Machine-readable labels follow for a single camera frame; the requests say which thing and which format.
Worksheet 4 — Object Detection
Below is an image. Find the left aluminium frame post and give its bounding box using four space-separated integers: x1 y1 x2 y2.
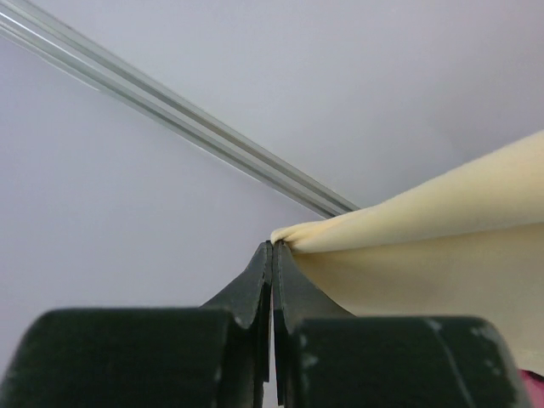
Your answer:
1 1 358 217

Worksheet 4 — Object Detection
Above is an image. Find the cream yellow t shirt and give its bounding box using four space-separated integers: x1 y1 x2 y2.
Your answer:
271 133 543 373

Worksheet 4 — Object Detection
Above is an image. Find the black and pink box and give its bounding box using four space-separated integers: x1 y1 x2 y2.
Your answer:
519 370 544 408

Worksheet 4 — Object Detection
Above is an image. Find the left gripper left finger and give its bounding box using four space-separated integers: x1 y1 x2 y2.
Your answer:
1 242 272 407

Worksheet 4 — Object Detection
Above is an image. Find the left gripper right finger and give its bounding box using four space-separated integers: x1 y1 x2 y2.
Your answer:
272 242 531 407

